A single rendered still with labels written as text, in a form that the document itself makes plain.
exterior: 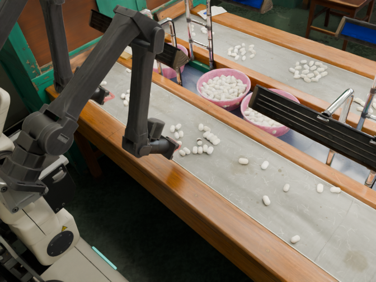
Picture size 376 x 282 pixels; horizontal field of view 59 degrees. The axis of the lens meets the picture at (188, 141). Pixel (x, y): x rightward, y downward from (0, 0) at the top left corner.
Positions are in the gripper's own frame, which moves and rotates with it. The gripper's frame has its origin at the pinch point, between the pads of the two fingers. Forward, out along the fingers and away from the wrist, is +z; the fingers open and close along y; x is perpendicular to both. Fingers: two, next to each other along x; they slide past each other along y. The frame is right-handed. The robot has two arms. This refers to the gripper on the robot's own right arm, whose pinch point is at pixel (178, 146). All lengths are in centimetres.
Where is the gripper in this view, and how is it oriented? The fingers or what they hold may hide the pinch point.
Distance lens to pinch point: 132.1
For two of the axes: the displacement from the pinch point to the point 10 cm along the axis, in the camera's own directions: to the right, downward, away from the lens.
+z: 6.0, 0.3, 8.0
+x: -3.9, 8.9, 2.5
